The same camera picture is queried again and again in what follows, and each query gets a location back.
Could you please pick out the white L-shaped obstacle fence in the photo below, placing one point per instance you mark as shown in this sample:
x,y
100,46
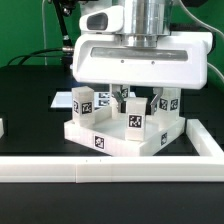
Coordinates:
x,y
206,166

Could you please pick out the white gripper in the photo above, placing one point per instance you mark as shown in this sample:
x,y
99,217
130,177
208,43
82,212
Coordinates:
x,y
134,46

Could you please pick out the white square table top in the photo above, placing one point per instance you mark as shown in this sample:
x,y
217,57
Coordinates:
x,y
107,135

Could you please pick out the white block at left edge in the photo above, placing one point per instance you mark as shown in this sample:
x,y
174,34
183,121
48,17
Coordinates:
x,y
1,128

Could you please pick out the white marker plate with tags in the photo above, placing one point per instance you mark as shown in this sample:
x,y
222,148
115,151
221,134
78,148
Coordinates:
x,y
64,99

